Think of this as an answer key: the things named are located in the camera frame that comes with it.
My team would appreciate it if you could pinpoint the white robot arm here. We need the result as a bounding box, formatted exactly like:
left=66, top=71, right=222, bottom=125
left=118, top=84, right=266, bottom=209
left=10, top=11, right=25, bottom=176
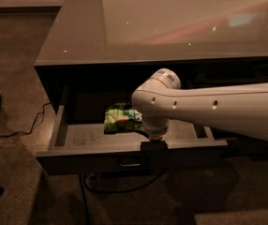
left=131, top=68, right=268, bottom=142

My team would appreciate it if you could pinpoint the dark drawer cabinet glossy top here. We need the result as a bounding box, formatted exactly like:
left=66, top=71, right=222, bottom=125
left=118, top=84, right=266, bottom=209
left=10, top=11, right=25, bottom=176
left=35, top=0, right=268, bottom=153

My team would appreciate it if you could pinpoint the thin black floor cable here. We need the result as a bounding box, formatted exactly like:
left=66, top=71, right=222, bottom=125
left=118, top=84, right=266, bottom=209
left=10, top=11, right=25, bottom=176
left=0, top=102, right=52, bottom=143

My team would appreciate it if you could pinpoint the green snack bag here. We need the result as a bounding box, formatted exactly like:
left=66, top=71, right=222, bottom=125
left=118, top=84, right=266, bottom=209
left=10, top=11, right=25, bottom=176
left=104, top=103, right=143, bottom=133

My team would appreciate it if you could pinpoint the thick black floor cable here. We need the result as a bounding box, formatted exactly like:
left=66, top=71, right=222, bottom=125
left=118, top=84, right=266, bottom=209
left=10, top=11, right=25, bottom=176
left=77, top=169, right=168, bottom=225

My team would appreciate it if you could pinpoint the dark drawer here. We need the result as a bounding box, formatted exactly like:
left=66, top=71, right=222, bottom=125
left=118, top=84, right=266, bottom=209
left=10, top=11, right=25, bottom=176
left=35, top=85, right=229, bottom=176

